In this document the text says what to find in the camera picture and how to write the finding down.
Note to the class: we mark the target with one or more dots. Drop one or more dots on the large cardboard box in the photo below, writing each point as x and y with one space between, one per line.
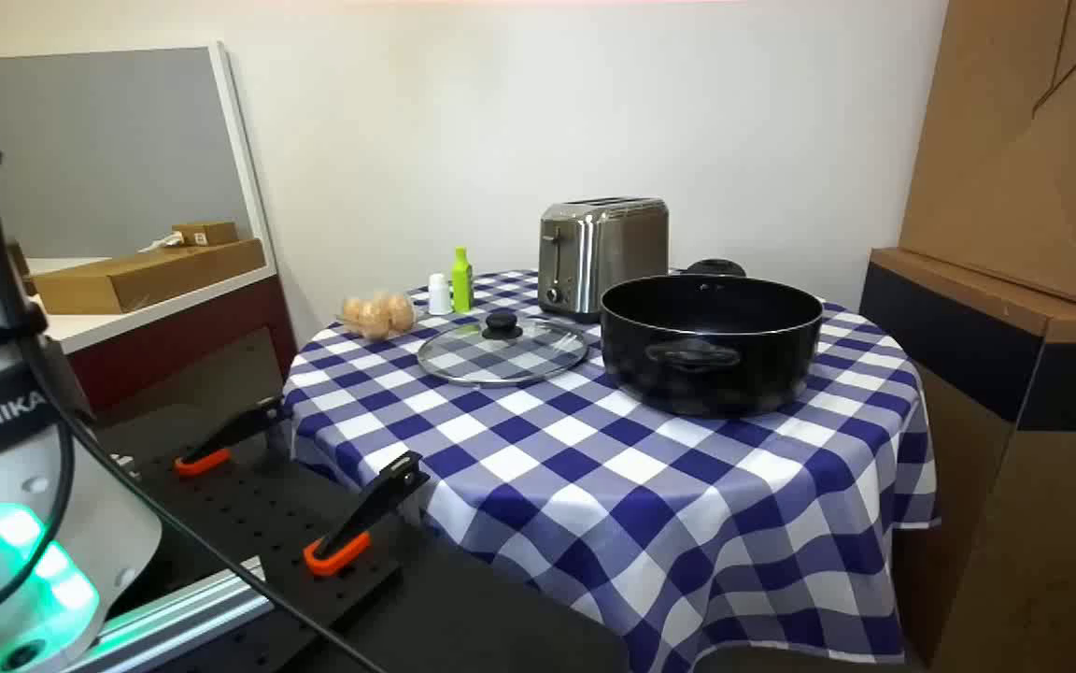
1037 136

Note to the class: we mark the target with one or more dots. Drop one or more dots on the yellow bread roll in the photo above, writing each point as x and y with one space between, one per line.
400 312

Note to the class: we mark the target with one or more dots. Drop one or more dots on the black perforated base board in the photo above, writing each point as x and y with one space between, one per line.
251 510

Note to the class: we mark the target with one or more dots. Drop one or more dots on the brown cabinet with black band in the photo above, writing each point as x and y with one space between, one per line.
1009 497

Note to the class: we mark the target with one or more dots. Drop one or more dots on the black orange spring clamp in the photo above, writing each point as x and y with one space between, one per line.
228 434
368 505

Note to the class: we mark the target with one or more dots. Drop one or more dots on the small white bottle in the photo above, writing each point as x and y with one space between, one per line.
437 297

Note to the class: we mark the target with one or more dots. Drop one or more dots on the black cooking pot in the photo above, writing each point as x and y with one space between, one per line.
712 341

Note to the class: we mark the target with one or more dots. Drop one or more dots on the blue white checkered tablecloth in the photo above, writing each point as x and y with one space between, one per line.
588 487

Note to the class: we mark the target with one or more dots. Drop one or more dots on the white red cabinet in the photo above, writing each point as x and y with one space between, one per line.
175 341

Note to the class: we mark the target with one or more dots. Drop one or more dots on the silver toaster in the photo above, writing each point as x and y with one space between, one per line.
598 249

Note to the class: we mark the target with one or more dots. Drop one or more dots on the flat cardboard box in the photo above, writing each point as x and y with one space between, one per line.
141 283

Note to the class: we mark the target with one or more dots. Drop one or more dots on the aluminium profile rail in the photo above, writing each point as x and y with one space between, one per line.
175 618

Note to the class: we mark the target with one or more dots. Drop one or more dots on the brown egg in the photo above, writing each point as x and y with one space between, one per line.
354 312
375 320

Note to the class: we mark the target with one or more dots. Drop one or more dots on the glass lid with black knob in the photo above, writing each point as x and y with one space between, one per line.
500 349

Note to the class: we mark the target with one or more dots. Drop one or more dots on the small cardboard box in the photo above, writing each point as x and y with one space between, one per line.
205 232

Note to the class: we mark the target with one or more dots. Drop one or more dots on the small green bottle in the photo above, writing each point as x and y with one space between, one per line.
461 285

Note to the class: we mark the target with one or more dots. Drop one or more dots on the grey panel with white frame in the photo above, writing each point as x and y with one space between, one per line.
102 151

